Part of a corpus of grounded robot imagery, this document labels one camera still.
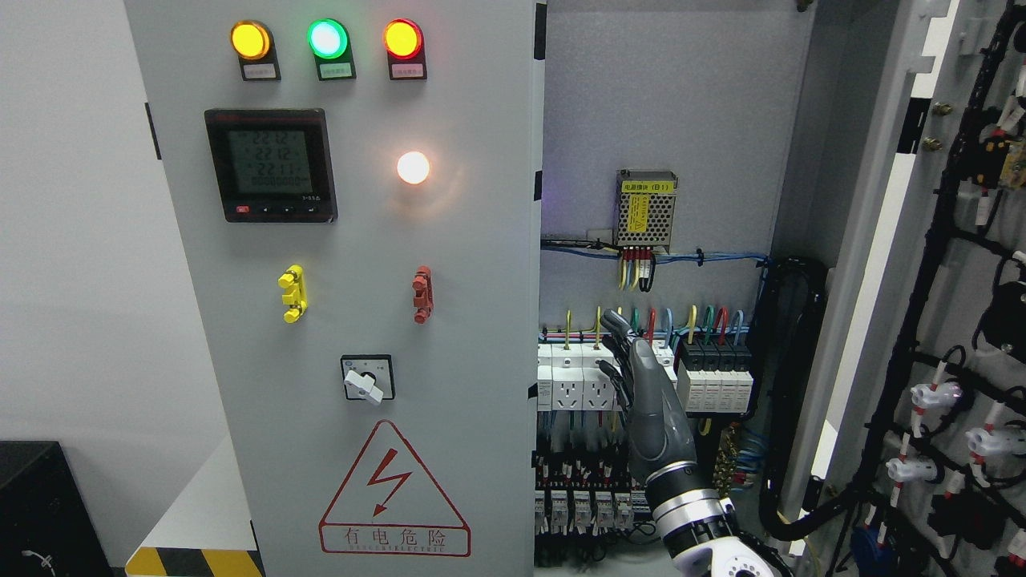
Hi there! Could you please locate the red indicator lamp left door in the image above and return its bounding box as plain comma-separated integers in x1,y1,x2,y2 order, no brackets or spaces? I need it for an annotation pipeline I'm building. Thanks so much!
382,18,426,80

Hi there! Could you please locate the red terminal post block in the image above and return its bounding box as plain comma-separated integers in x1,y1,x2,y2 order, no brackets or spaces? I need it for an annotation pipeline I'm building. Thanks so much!
411,266,434,325

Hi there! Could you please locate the red electric hazard warning sticker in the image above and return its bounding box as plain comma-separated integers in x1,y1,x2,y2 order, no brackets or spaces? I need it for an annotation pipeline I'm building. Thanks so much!
318,419,471,557

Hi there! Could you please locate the metal mesh power supply module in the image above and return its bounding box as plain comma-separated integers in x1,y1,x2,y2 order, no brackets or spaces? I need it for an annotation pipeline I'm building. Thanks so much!
613,169,679,248

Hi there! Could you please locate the black box at lower left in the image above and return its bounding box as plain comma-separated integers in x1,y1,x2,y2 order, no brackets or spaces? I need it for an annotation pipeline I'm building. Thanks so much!
1,441,112,576

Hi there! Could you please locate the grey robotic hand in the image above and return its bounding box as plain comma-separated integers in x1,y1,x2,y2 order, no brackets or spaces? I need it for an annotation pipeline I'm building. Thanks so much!
598,309,697,482

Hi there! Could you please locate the white glowing indicator lamp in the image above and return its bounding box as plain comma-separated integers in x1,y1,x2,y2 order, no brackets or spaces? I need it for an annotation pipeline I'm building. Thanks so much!
396,151,431,185

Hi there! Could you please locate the white DIN rail socket row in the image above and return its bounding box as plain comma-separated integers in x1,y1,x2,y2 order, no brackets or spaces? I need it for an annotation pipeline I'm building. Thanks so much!
537,343,679,413

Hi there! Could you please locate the grey cabinet door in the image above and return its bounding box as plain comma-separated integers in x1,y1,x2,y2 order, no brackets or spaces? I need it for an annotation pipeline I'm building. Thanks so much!
782,0,1026,577
125,1,543,576

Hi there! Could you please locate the black white surge protector block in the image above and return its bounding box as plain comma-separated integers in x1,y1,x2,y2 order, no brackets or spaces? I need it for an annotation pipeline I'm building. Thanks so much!
677,337,754,415

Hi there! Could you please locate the lower relay and breaker row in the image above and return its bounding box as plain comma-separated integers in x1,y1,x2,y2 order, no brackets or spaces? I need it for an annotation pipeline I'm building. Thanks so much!
531,412,656,567

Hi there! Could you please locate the green indicator lamp left door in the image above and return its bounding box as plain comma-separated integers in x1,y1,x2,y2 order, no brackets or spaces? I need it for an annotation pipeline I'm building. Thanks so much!
305,18,357,81

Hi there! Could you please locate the black digital power meter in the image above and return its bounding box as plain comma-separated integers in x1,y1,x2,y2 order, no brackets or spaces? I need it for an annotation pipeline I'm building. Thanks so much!
204,108,337,224

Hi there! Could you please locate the yellow indicator lamp left door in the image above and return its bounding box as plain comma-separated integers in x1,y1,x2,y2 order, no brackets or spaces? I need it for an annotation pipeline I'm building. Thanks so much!
228,21,280,82

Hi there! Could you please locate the yellow terminal post block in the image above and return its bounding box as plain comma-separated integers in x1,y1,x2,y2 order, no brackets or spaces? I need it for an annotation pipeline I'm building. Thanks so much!
277,264,309,324

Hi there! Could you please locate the black corrugated cable conduit right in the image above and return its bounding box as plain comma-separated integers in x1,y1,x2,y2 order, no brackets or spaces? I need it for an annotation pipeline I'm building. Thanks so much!
753,256,850,543

